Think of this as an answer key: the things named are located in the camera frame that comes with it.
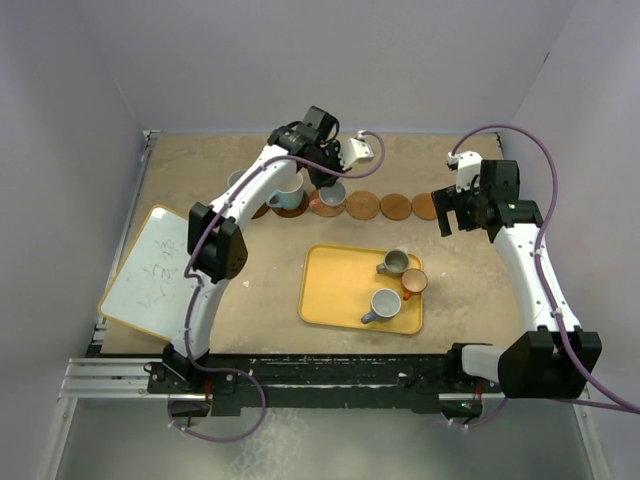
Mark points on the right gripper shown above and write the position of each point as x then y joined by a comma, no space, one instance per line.
448,199

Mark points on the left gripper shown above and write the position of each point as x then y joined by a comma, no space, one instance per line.
334,150

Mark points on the pink printed mug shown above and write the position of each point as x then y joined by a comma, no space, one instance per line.
332,197

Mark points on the blue mug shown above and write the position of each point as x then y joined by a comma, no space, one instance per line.
289,195
235,179
385,304

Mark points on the woven rattan coaster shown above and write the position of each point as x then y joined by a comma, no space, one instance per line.
323,210
362,205

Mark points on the light wooden coaster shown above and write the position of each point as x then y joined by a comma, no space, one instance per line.
423,207
395,206

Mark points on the dark wooden saucer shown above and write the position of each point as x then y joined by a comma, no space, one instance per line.
263,209
286,213

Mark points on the orange copper mug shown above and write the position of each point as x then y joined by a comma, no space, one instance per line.
413,282

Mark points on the small grey cup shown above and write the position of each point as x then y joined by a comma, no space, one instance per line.
395,263

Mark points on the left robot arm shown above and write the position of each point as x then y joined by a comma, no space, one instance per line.
215,243

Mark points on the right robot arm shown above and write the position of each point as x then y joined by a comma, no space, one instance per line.
538,364

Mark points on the yellow tray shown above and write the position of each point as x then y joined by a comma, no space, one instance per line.
338,283

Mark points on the yellow framed whiteboard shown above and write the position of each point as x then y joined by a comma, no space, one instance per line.
149,291

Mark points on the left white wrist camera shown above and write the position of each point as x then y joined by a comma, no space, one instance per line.
355,150

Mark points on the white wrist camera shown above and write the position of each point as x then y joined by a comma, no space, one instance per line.
467,166
355,150

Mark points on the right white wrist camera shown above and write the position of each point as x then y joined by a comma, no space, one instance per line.
467,166

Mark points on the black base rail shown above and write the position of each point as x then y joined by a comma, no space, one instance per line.
225,384

